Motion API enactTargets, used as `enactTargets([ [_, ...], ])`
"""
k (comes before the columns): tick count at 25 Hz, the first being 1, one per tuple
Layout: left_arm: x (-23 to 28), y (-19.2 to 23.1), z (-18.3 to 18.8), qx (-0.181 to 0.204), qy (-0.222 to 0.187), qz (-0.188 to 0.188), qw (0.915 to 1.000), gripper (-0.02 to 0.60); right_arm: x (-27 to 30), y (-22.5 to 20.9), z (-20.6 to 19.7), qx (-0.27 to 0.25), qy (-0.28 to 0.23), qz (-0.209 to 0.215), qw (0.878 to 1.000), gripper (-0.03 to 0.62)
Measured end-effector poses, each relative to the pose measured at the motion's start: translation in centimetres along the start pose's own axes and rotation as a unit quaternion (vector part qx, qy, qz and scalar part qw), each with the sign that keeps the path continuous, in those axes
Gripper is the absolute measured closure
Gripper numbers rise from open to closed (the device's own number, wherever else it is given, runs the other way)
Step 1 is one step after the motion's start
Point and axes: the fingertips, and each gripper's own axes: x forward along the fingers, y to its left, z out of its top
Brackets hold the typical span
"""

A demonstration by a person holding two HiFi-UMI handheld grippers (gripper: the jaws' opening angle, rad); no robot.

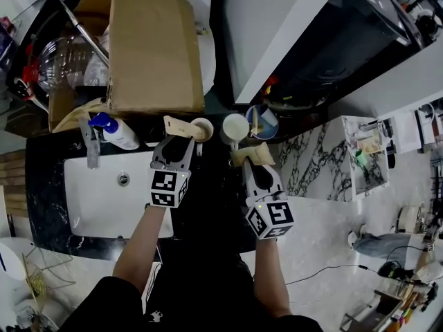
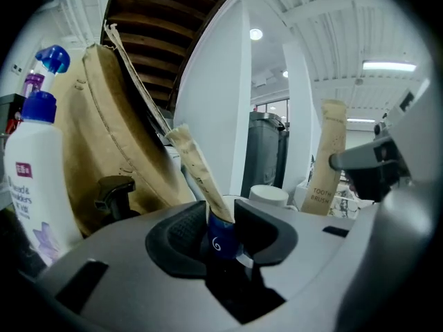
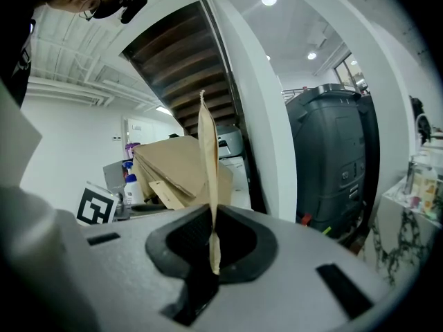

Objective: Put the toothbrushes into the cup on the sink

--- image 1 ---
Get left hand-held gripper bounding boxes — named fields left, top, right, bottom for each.
left=149, top=135, right=197, bottom=209

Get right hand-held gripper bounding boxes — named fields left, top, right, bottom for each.
left=241, top=158, right=296, bottom=241

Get blue and white mug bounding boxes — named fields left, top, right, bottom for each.
left=189, top=117, right=215, bottom=157

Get person's left forearm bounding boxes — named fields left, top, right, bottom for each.
left=112, top=205, right=167, bottom=293

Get person's right forearm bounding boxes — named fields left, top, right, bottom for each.
left=254, top=239, right=293, bottom=320

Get marble pattern box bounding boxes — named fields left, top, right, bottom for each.
left=276, top=115, right=390, bottom=203

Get blue bowl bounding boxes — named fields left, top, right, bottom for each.
left=244, top=104, right=280, bottom=140

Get white pump bottle blue cap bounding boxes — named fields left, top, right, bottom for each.
left=88, top=111, right=141, bottom=151

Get chrome faucet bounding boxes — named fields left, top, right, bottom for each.
left=78, top=116, right=101, bottom=169

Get white sink basin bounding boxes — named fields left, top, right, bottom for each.
left=64, top=150, right=174, bottom=239

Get brown cardboard box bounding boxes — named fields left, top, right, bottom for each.
left=48, top=0, right=206, bottom=133

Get person's black clothing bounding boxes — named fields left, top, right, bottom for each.
left=58, top=250, right=325, bottom=332

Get clear plastic jug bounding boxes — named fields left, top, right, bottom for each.
left=36, top=36, right=101, bottom=95

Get silver metal tube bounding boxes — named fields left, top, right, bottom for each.
left=60, top=0, right=110, bottom=67

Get wooden steps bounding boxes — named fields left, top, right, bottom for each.
left=0, top=150, right=28, bottom=217

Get red spray trigger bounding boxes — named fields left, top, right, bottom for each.
left=22, top=43, right=41, bottom=82

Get dark grey drawer unit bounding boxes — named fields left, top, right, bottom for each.
left=5, top=0, right=70, bottom=100

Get white rounded bin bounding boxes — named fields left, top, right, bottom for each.
left=0, top=237, right=27, bottom=279

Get black floor cable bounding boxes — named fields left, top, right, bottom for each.
left=285, top=263, right=378, bottom=286

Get gold wire basket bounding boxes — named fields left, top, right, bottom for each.
left=20, top=246, right=77, bottom=307

